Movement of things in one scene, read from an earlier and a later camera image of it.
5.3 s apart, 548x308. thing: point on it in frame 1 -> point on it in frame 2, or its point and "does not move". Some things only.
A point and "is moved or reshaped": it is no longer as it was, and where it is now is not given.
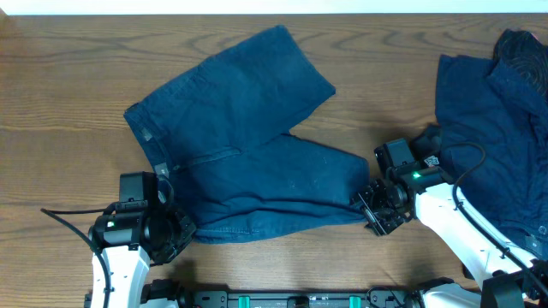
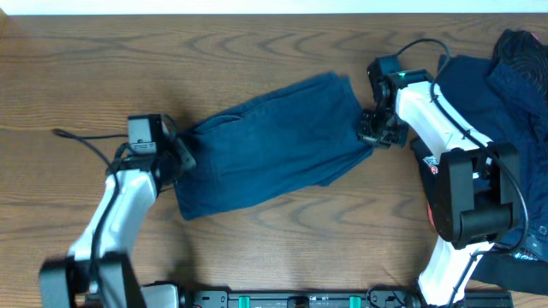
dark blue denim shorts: [220, 136] is moved or reshaped
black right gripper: [378, 226] -> [366, 133]
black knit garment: [527, 53] does not move
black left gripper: [187, 230] -> [187, 161]
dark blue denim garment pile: [505, 114] does not move
